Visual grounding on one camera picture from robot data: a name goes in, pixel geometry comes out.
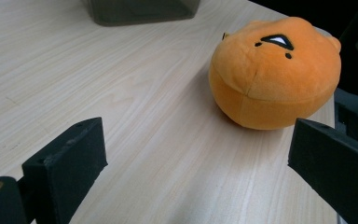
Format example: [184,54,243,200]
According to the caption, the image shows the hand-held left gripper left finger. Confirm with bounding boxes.
[21,117,108,224]

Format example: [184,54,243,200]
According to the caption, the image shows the orange plush toy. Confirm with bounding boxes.
[208,16,343,131]

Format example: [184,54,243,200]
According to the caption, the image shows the clear grey storage box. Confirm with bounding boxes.
[80,0,201,27]

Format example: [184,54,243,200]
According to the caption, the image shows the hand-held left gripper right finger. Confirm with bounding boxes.
[287,117,358,224]

